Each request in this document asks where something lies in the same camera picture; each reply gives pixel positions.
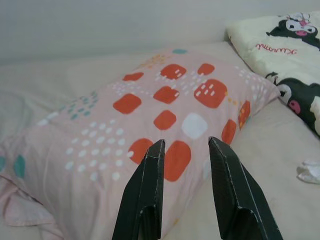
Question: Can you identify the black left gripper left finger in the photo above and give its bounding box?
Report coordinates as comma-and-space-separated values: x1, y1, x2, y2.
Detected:
111, 139, 166, 240

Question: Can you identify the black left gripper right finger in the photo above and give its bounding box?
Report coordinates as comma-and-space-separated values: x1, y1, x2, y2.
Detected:
208, 136, 285, 240

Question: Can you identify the white tissue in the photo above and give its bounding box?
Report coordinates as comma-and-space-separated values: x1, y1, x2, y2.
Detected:
296, 158, 320, 185

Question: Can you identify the pink pillow with orange squares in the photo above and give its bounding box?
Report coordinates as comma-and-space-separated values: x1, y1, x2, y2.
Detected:
0, 47, 281, 240

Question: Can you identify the mattress with white sheet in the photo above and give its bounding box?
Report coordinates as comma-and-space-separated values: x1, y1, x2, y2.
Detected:
0, 39, 320, 240

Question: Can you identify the cream cartoon print quilt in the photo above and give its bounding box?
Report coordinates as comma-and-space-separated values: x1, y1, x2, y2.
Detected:
225, 11, 320, 137

